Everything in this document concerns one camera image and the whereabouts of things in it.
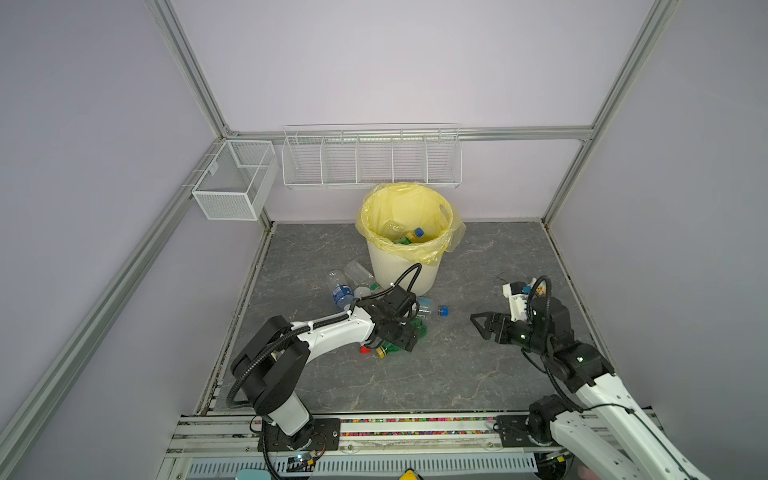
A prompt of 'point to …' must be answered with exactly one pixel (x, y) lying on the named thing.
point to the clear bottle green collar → (361, 275)
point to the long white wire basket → (360, 156)
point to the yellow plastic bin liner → (416, 206)
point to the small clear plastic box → (411, 236)
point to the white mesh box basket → (238, 180)
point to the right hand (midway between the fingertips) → (483, 320)
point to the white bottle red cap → (360, 333)
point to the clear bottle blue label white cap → (343, 293)
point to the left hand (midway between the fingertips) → (405, 339)
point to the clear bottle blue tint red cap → (425, 306)
